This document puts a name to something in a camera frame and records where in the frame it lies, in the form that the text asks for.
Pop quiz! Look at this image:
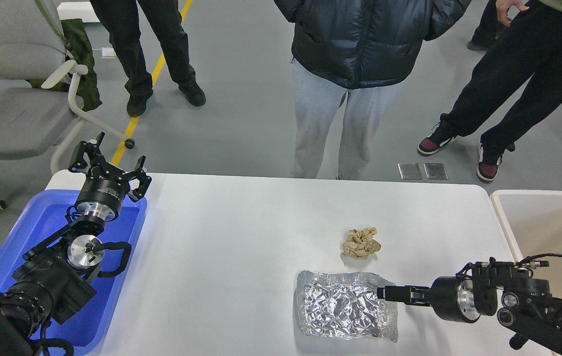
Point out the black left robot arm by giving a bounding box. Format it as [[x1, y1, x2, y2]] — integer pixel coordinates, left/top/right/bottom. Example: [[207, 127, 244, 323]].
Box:
[[0, 133, 152, 356]]

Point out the right metal floor plate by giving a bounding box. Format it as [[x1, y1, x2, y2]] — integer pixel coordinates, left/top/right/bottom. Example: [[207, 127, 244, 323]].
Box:
[[423, 163, 449, 180]]

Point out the left metal floor plate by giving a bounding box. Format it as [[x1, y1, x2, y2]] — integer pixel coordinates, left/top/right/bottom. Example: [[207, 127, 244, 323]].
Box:
[[398, 163, 422, 180]]

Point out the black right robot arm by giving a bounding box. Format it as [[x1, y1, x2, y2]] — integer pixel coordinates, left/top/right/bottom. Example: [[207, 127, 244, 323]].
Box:
[[376, 253, 562, 355]]

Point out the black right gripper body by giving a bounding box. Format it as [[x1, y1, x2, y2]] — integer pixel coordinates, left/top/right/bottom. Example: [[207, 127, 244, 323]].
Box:
[[411, 276, 480, 323]]

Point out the person in black puffer jacket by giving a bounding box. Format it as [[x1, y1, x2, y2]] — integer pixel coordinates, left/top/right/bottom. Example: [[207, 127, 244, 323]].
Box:
[[275, 0, 469, 180]]

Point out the green jacket on chair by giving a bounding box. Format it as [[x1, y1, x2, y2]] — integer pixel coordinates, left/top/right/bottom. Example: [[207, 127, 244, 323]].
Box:
[[44, 13, 102, 111]]

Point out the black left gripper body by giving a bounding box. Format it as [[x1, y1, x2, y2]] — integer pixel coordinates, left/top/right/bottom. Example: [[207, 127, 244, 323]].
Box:
[[74, 167, 130, 222]]

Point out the crumpled brown paper ball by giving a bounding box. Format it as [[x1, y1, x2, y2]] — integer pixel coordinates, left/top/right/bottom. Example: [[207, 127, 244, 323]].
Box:
[[342, 227, 382, 260]]

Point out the person in black trousers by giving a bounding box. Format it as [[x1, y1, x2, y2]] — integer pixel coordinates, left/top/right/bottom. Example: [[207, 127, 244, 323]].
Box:
[[89, 0, 207, 118]]

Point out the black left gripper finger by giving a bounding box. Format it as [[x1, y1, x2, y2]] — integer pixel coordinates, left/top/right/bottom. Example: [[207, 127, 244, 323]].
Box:
[[121, 156, 152, 202], [68, 132, 111, 179]]

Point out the blue plastic tray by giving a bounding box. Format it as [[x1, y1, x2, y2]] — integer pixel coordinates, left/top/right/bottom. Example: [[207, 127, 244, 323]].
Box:
[[0, 190, 148, 349]]

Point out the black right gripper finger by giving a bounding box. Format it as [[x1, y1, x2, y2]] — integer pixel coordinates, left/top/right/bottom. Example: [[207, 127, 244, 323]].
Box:
[[376, 285, 430, 300], [383, 295, 430, 306]]

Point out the person with red sneakers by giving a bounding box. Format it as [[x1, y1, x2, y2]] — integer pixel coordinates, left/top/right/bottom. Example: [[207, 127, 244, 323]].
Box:
[[418, 0, 562, 182]]

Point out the metal floor plate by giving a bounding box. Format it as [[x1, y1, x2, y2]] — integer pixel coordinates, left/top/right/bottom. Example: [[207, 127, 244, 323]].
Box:
[[423, 163, 449, 180], [398, 163, 422, 180]]

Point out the white plastic bin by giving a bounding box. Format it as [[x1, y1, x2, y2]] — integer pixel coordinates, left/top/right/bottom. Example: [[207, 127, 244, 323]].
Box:
[[490, 190, 562, 298]]

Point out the grey office chair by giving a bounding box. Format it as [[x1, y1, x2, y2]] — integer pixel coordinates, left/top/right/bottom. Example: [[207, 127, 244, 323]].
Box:
[[0, 0, 135, 173]]

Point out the silver foil bag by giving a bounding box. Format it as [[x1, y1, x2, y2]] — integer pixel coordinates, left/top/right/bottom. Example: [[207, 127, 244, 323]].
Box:
[[294, 270, 399, 343]]

